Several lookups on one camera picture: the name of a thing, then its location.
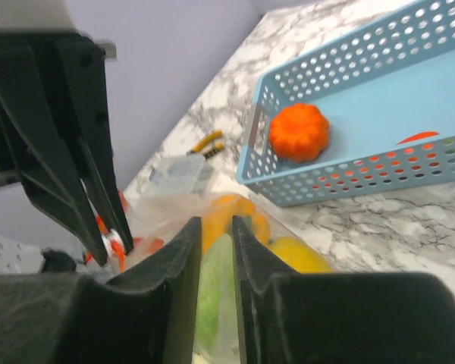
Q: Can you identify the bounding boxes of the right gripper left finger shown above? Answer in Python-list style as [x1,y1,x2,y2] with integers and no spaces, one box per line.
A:
[0,217,202,363]

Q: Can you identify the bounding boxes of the white cauliflower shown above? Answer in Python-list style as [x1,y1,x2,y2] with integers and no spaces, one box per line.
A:
[194,234,240,363]

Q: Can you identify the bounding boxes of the yellow lemon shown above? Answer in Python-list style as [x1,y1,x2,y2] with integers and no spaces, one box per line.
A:
[268,237,334,274]

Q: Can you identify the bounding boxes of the clear zip top bag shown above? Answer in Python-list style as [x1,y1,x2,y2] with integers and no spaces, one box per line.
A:
[83,189,334,364]

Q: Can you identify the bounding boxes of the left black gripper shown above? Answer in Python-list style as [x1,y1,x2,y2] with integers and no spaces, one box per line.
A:
[0,30,134,267]

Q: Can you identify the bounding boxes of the orange pumpkin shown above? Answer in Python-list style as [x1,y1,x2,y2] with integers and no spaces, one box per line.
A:
[268,103,330,163]

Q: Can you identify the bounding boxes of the red chili pepper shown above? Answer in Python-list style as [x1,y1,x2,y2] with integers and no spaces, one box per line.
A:
[398,130,439,145]

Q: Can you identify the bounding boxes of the clear plastic screw box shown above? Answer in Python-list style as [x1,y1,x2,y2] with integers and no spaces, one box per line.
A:
[145,155,215,196]

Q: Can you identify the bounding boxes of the yellow handled pliers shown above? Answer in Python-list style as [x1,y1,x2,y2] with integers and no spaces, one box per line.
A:
[186,130,225,159]

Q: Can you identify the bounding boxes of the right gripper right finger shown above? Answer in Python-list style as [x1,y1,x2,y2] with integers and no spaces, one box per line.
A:
[232,217,455,363]

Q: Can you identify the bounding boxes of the yellow bell pepper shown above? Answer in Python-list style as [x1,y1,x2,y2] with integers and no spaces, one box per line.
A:
[202,194,271,254]

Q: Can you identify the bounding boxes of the blue plastic basket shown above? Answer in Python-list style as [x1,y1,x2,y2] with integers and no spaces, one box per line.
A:
[236,1,455,206]

